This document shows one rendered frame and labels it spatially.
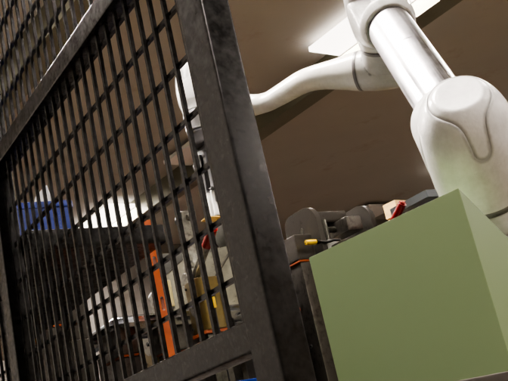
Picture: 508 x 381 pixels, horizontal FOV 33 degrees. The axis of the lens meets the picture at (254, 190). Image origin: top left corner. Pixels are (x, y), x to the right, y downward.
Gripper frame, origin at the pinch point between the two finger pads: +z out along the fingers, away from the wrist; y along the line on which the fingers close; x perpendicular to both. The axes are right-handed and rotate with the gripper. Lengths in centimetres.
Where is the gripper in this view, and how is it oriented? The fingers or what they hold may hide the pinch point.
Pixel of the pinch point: (215, 204)
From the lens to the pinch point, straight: 222.2
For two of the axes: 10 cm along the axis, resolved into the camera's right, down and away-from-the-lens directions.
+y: -4.9, 3.6, 7.9
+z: 1.8, 9.3, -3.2
